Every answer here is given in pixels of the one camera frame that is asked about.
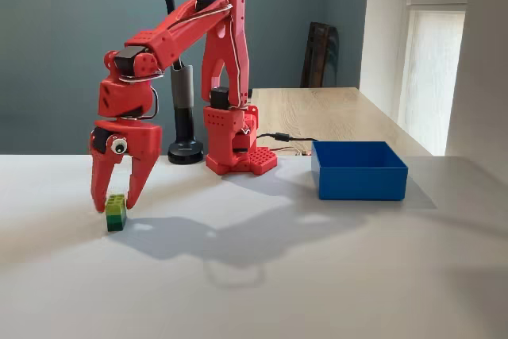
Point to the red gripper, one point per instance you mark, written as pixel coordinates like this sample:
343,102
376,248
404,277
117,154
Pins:
140,137

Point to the green lego brick stack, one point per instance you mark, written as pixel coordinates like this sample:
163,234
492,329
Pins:
116,218

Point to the white window blind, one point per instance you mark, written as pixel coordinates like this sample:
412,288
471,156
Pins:
432,77

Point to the black gooseneck stand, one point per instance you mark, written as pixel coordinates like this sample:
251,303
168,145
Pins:
184,144

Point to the red robot arm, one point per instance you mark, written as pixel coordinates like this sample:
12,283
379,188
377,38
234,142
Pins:
190,25

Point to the blue plastic bin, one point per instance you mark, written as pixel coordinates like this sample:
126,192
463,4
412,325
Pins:
361,180

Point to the dark wooden frame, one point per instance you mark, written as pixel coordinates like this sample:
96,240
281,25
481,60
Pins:
319,57

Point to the light wooden table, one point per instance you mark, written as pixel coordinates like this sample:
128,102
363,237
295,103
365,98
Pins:
337,116

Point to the small circuit board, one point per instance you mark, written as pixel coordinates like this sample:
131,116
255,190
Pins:
303,152

